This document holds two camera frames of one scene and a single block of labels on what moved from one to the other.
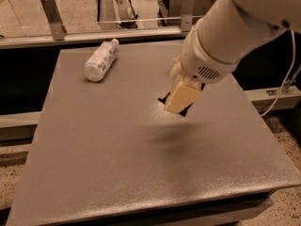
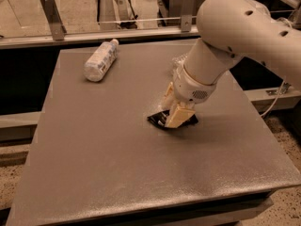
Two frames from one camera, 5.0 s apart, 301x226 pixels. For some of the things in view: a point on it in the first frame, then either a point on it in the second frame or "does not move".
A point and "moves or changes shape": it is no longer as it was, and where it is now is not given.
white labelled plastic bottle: (101, 61) does not move
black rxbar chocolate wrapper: (186, 108) moves or changes shape
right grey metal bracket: (188, 6) does not move
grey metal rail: (46, 40) does not move
